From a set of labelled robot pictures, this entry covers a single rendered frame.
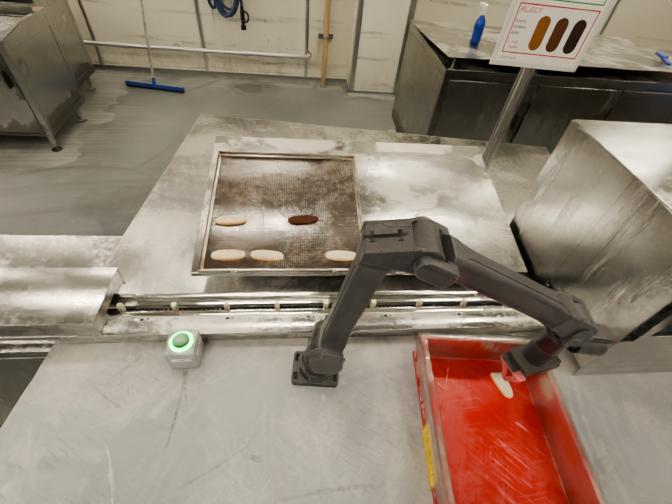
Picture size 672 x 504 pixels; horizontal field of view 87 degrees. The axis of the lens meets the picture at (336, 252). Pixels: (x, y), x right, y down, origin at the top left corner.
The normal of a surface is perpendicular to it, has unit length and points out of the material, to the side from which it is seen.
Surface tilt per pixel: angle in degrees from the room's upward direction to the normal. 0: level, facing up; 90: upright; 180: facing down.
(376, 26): 90
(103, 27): 90
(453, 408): 0
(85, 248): 0
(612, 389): 0
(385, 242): 12
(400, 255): 90
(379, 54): 90
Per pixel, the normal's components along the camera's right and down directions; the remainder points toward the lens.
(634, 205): -0.99, 0.00
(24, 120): 0.07, 0.74
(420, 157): 0.10, -0.54
